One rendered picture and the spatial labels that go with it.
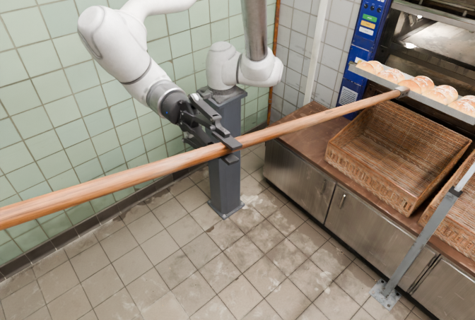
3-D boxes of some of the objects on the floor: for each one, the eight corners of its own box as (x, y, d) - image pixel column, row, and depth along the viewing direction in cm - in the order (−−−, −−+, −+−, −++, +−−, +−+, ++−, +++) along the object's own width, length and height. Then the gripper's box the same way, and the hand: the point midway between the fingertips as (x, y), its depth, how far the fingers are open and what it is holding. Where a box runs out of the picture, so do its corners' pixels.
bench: (305, 153, 286) (316, 98, 248) (711, 431, 148) (877, 404, 110) (259, 184, 259) (263, 128, 221) (703, 560, 121) (920, 585, 82)
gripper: (190, 74, 80) (256, 119, 66) (182, 129, 88) (240, 179, 75) (163, 77, 75) (230, 126, 62) (158, 135, 83) (215, 189, 70)
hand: (225, 146), depth 70 cm, fingers closed on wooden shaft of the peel, 3 cm apart
